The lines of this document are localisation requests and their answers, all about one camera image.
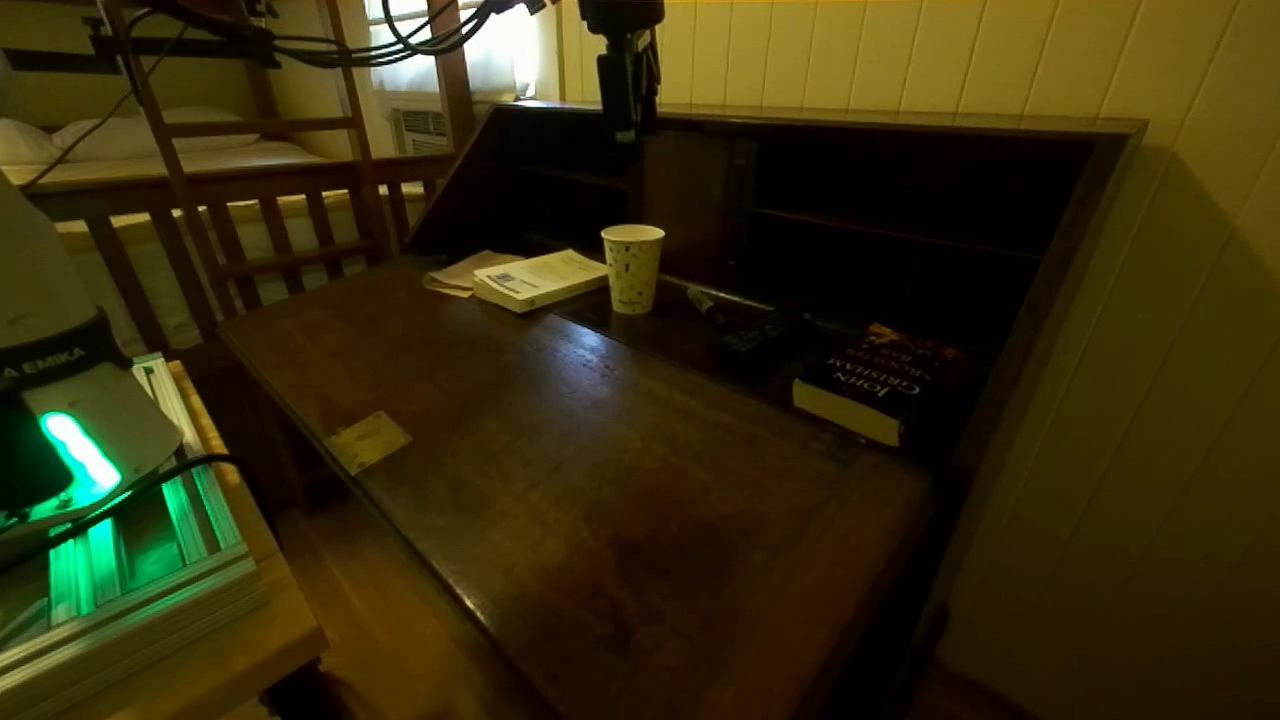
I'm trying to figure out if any dark wooden secretary desk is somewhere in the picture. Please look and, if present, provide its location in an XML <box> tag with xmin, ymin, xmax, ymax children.
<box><xmin>223</xmin><ymin>107</ymin><xmax>1135</xmax><ymax>720</ymax></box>

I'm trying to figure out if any white dotted paper coffee cup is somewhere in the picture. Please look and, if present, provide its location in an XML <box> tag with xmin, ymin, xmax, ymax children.
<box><xmin>599</xmin><ymin>222</ymin><xmax>664</xmax><ymax>314</ymax></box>

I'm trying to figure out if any small sticky note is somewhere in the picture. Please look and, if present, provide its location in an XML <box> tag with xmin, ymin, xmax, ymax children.
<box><xmin>328</xmin><ymin>413</ymin><xmax>406</xmax><ymax>477</ymax></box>

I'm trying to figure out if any wooden bed frame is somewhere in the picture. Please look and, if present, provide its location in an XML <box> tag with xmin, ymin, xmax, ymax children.
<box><xmin>26</xmin><ymin>0</ymin><xmax>453</xmax><ymax>351</ymax></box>

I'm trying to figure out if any black camera on stand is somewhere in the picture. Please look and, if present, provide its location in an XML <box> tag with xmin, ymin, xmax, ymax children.
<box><xmin>577</xmin><ymin>0</ymin><xmax>664</xmax><ymax>143</ymax></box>

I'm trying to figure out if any white paperback book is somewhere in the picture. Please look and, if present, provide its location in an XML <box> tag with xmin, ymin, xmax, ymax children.
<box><xmin>470</xmin><ymin>249</ymin><xmax>606</xmax><ymax>314</ymax></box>

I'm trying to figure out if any black cable bundle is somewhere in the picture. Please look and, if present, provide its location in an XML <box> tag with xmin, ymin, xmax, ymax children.
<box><xmin>131</xmin><ymin>0</ymin><xmax>563</xmax><ymax>70</ymax></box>

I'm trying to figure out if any dark John Grisham book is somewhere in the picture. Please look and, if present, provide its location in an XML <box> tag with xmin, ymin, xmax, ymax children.
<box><xmin>792</xmin><ymin>325</ymin><xmax>970</xmax><ymax>453</ymax></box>

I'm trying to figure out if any green-lit robot base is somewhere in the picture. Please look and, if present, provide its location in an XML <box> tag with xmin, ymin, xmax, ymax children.
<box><xmin>0</xmin><ymin>183</ymin><xmax>254</xmax><ymax>688</ymax></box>

